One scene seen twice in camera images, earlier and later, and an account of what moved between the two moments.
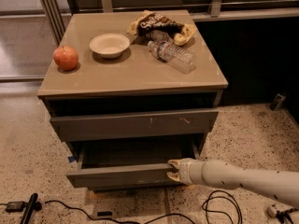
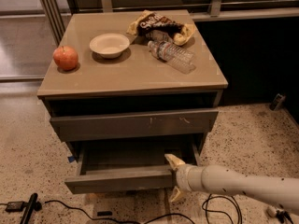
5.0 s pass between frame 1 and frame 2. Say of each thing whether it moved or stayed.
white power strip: stayed
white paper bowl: stayed
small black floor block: stayed
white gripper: moved
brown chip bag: stayed
